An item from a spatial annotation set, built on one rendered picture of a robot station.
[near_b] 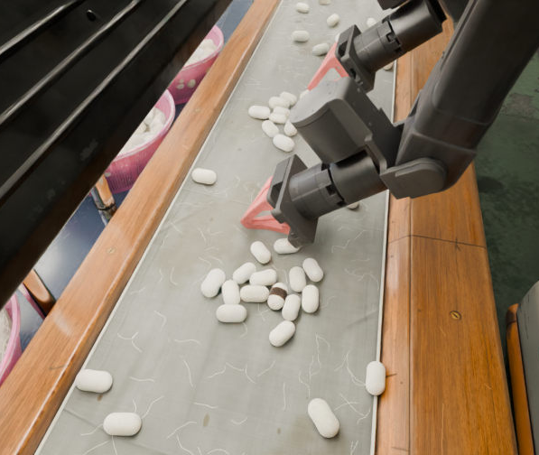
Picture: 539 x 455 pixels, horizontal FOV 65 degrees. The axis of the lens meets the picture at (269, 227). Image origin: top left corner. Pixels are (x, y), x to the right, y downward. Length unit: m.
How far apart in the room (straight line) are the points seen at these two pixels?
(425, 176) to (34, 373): 0.41
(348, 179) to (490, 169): 1.62
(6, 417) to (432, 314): 0.42
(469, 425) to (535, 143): 1.93
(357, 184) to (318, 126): 0.08
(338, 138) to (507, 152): 1.79
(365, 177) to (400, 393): 0.21
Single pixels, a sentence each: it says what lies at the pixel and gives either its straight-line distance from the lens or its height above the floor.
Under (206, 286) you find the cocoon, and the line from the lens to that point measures 0.49.
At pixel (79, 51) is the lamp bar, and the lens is 0.21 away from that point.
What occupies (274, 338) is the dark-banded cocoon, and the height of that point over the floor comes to 0.76.
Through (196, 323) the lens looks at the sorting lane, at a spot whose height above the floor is 0.74.
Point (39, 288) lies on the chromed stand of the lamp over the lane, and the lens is 0.51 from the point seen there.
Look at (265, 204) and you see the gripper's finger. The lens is 0.49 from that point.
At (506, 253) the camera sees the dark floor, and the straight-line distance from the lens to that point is 1.71.
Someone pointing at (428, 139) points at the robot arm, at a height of 0.95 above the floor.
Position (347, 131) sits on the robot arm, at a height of 0.93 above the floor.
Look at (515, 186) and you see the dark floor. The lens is 2.00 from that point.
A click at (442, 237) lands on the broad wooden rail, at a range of 0.57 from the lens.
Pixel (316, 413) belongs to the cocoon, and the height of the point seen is 0.76.
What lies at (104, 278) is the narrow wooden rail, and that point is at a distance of 0.52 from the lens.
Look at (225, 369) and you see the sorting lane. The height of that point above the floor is 0.74.
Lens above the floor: 1.16
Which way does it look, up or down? 48 degrees down
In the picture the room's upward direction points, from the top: straight up
